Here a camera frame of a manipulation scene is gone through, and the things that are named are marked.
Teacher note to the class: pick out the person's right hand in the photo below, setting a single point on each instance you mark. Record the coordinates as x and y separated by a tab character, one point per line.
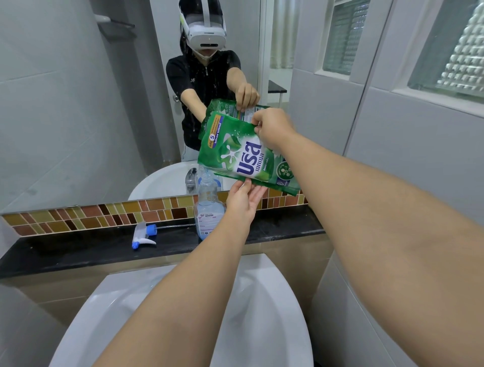
274	128

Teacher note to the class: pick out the person's left forearm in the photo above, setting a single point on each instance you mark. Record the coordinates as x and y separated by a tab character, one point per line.
181	314

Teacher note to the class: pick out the white blue spray trigger head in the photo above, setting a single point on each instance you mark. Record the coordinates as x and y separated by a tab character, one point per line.
140	237

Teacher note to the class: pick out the clear hand soap bottle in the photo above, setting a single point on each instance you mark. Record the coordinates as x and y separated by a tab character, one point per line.
206	219

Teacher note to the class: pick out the glass block window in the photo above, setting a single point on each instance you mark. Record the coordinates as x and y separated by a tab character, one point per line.
461	60

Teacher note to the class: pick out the person's right forearm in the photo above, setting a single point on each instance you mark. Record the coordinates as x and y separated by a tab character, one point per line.
397	261

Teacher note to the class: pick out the green detergent refill pouch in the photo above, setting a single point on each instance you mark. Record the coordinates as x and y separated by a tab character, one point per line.
232	151

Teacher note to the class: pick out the person's left hand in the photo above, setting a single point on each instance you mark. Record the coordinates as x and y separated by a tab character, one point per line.
242	202

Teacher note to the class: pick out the black stone ledge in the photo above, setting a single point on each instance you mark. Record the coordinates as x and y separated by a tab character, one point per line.
94	251

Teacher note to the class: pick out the brown mosaic tile strip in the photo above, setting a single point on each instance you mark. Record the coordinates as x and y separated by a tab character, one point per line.
94	217

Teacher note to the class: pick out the wall mirror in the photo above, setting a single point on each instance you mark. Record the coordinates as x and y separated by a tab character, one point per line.
75	94

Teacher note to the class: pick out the white ceramic sink basin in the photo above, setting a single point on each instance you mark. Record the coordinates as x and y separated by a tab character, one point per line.
264	329

